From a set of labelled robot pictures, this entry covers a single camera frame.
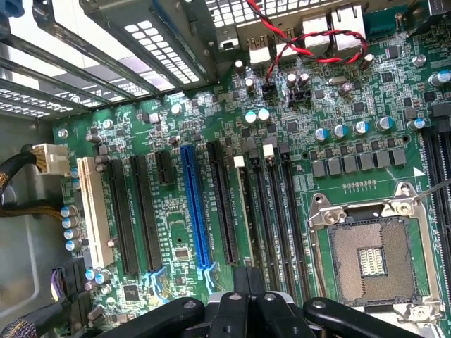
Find black RAM slot white latches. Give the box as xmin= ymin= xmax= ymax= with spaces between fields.
xmin=435 ymin=123 xmax=451 ymax=226
xmin=262 ymin=142 xmax=300 ymax=300

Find silver CPU socket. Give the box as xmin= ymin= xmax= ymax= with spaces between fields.
xmin=307 ymin=181 xmax=445 ymax=320

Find blue expansion slot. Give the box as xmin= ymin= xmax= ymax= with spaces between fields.
xmin=179 ymin=145 xmax=215 ymax=269

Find long black expansion slot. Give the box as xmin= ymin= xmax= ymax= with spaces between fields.
xmin=206 ymin=139 xmax=240 ymax=265
xmin=106 ymin=157 xmax=141 ymax=276
xmin=129 ymin=154 xmax=163 ymax=273

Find short black expansion slot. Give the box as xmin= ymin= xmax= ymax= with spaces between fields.
xmin=154 ymin=150 xmax=176 ymax=187

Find white expansion slot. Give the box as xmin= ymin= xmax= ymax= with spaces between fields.
xmin=75 ymin=156 xmax=116 ymax=269

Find thin silver locking lever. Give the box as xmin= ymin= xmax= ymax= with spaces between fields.
xmin=410 ymin=181 xmax=451 ymax=204

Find white power connector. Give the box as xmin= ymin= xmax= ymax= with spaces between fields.
xmin=31 ymin=142 xmax=72 ymax=177

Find green Dell motherboard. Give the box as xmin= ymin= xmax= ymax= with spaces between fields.
xmin=52 ymin=0 xmax=451 ymax=338

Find open grey PC case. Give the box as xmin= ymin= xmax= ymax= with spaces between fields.
xmin=0 ymin=0 xmax=371 ymax=338

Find blue card retention clip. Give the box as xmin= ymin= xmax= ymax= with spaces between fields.
xmin=0 ymin=0 xmax=26 ymax=19

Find purple wire plug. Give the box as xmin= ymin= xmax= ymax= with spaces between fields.
xmin=50 ymin=266 xmax=68 ymax=304

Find braided power cable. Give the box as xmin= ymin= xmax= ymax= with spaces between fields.
xmin=0 ymin=301 xmax=77 ymax=338
xmin=0 ymin=144 xmax=40 ymax=193
xmin=0 ymin=198 xmax=66 ymax=220

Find red black twisted wire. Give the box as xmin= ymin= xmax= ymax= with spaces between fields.
xmin=245 ymin=0 xmax=370 ymax=89

